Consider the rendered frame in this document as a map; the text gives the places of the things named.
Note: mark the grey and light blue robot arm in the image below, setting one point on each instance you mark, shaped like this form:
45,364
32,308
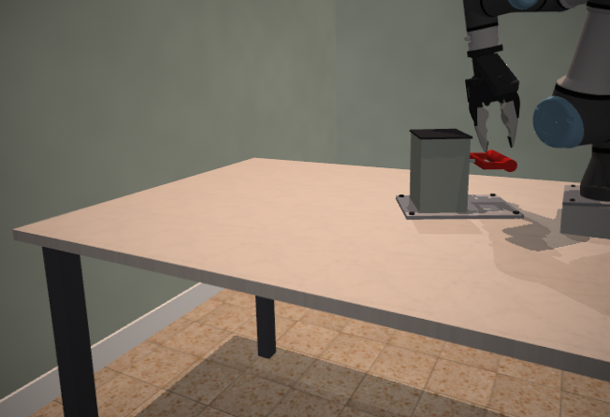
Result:
578,111

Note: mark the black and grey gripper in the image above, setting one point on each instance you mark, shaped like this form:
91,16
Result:
509,109

